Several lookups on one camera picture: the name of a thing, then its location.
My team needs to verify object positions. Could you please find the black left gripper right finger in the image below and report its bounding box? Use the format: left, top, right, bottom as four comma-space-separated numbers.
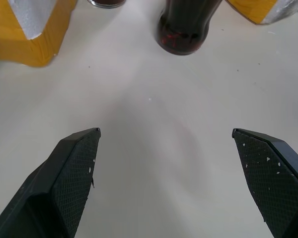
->
232, 128, 298, 238

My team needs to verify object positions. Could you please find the yellow and white package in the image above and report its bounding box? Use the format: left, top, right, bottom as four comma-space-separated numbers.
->
0, 0, 79, 68

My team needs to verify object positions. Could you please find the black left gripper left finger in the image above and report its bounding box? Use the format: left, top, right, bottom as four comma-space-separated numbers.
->
0, 127, 102, 238

